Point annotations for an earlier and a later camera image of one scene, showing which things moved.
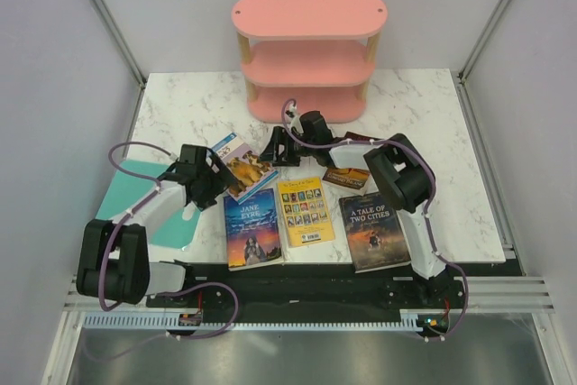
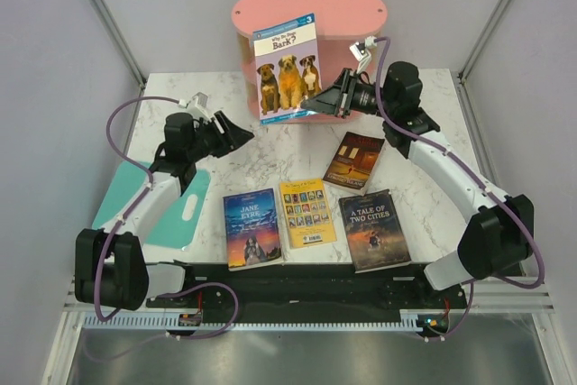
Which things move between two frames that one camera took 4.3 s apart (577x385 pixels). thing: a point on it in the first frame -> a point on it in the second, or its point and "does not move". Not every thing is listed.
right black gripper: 279,136 -> 338,98
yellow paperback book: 306,212 does not move
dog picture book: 248,169 -> 288,68
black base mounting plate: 338,290 does not move
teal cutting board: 127,189 does not move
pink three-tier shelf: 315,48 does not move
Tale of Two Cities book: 374,233 does not move
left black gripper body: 212,183 -> 208,140
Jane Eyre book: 252,231 does not move
